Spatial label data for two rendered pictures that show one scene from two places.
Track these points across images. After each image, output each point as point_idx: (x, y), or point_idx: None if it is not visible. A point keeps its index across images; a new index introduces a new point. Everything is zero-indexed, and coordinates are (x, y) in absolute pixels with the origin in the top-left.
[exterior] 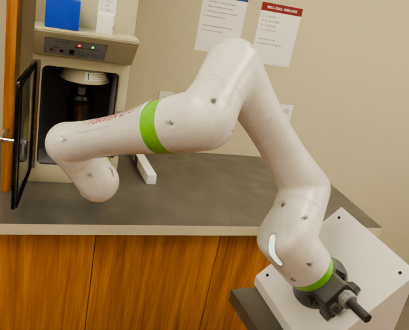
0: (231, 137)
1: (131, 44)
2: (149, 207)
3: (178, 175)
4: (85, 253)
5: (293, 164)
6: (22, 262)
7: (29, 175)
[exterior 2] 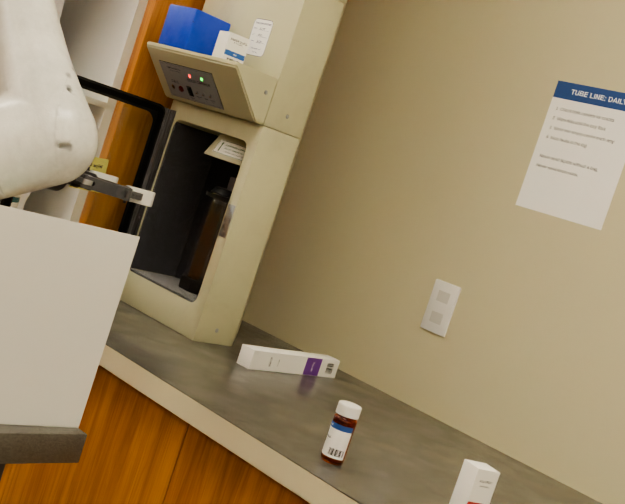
0: (559, 434)
1: (229, 68)
2: (155, 348)
3: (324, 396)
4: None
5: None
6: None
7: None
